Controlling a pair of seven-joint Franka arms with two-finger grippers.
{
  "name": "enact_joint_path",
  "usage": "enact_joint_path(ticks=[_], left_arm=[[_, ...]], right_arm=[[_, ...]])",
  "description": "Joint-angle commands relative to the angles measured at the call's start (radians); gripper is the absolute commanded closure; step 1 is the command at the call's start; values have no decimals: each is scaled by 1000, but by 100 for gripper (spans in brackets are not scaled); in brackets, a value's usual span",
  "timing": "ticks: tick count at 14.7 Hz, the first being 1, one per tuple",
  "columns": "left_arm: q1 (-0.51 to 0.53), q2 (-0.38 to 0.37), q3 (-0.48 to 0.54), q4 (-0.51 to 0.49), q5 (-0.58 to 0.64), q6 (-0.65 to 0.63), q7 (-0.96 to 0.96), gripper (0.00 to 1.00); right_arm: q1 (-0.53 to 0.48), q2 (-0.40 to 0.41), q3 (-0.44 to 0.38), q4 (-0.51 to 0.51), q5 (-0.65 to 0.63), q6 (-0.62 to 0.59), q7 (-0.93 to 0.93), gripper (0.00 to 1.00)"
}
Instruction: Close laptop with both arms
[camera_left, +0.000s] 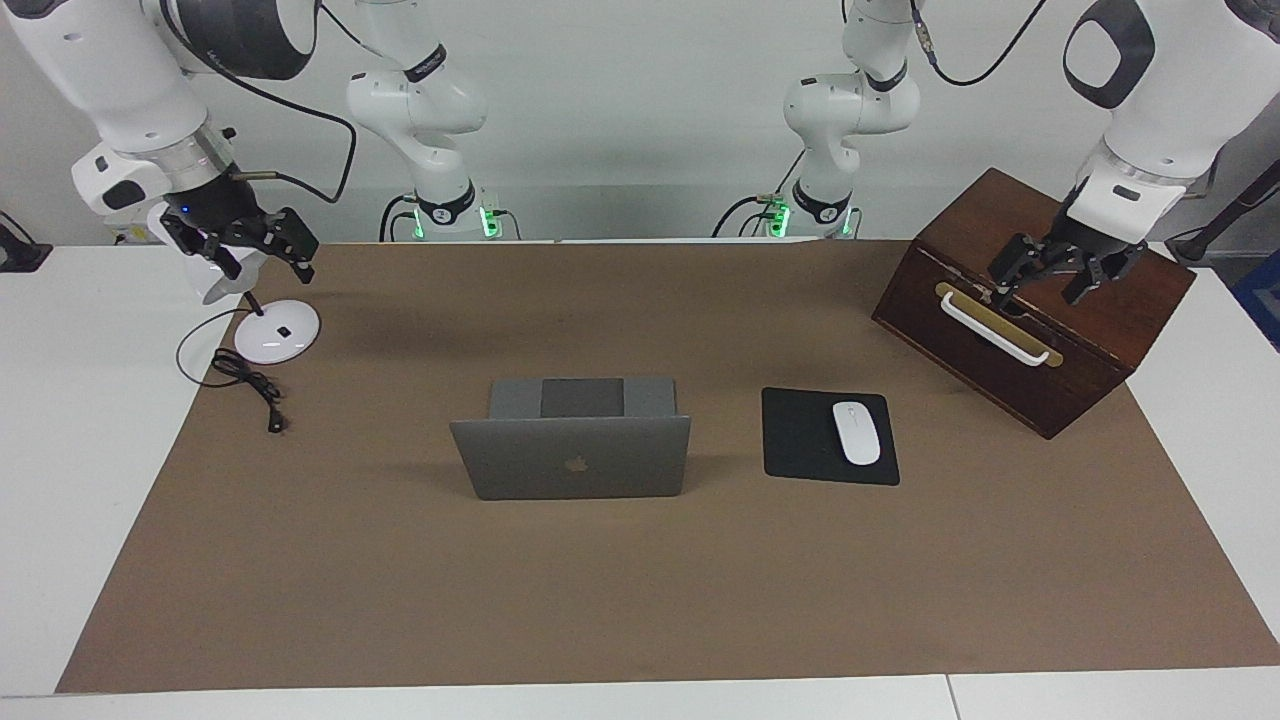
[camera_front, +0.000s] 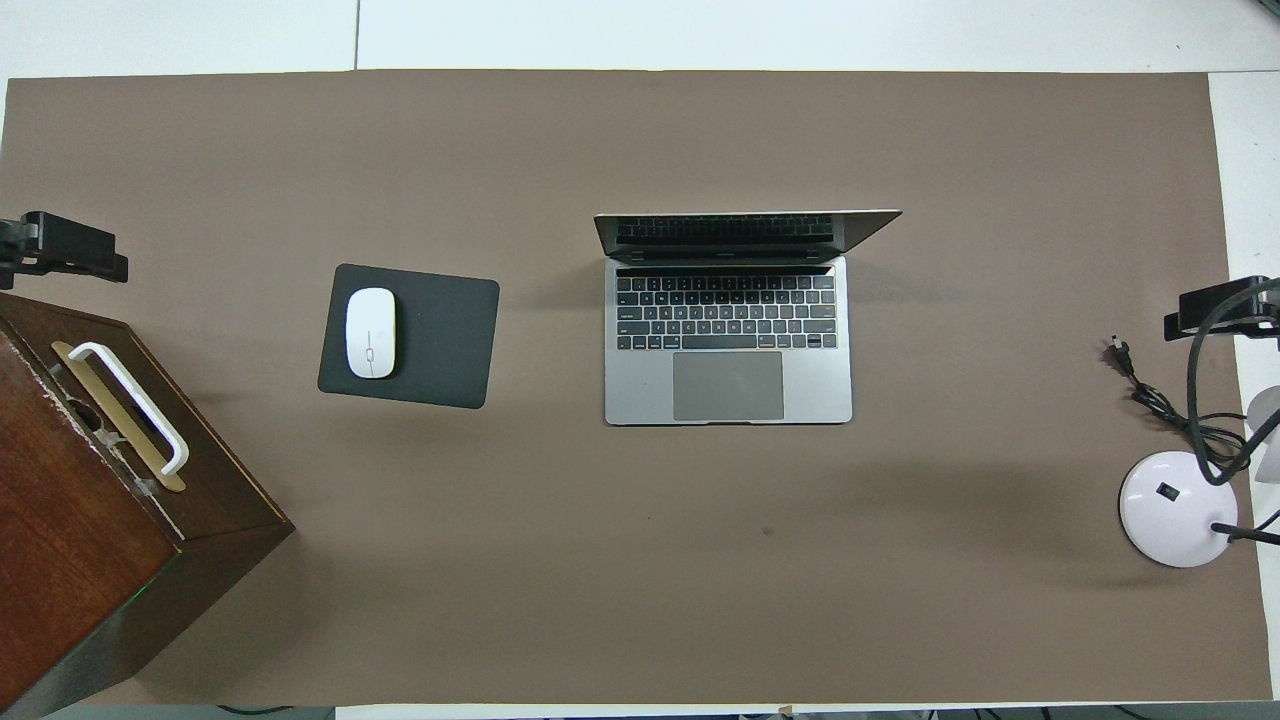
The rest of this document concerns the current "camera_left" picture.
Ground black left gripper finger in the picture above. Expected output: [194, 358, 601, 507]
[987, 232, 1047, 302]
[1061, 243, 1147, 307]

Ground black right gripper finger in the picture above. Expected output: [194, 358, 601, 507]
[260, 205, 322, 287]
[158, 213, 248, 282]

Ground grey aluminium laptop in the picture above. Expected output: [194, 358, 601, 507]
[449, 376, 693, 501]

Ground dark brown wooden box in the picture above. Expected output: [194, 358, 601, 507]
[871, 167, 1197, 441]

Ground white power strip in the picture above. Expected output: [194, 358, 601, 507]
[106, 213, 161, 247]

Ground white desk lamp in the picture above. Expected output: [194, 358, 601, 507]
[147, 200, 322, 365]

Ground black tripod leg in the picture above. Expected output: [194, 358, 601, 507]
[1165, 160, 1280, 266]

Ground blue bin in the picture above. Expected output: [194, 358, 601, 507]
[1232, 250, 1280, 351]

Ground black stand base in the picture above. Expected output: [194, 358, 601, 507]
[0, 212, 53, 273]

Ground white computer mouse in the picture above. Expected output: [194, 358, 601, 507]
[832, 401, 883, 467]

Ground black mouse pad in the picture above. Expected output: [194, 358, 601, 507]
[761, 387, 901, 487]

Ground brown table mat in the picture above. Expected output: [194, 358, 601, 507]
[55, 240, 1280, 694]

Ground brass handle plate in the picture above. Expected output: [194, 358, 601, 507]
[935, 282, 1065, 369]

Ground white box handle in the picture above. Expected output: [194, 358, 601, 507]
[940, 291, 1051, 367]

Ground black right base cables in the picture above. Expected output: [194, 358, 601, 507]
[377, 193, 421, 243]

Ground black base cables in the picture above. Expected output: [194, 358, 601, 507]
[712, 150, 803, 239]
[377, 193, 421, 243]

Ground black lamp power cable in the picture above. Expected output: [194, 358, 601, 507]
[176, 307, 289, 434]

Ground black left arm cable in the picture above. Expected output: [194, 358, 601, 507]
[910, 0, 1048, 88]

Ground black left base cables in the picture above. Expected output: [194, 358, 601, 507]
[712, 150, 803, 239]

